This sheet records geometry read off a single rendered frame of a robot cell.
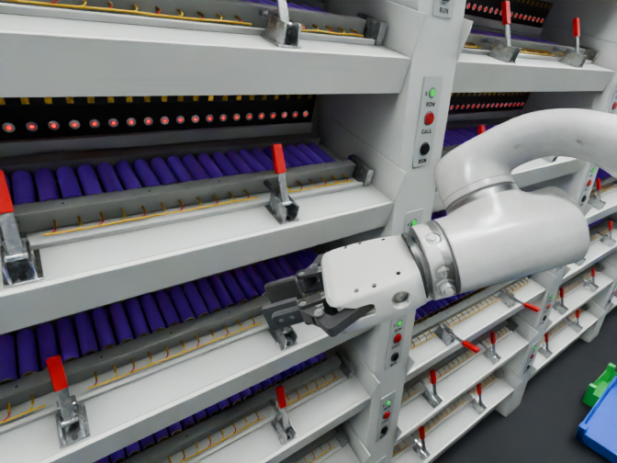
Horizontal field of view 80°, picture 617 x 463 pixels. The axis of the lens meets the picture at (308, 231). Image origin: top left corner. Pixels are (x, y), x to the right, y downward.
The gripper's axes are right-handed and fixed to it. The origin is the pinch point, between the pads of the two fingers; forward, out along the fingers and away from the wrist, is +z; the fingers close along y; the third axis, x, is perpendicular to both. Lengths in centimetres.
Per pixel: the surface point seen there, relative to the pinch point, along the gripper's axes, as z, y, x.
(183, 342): 16.3, 4.1, -5.1
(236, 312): 9.4, 8.2, -5.9
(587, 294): -89, 73, -92
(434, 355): -19, 23, -43
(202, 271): 7.4, 1.2, 6.2
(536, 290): -56, 48, -58
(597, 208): -84, 65, -48
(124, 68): 4.3, 0.4, 27.1
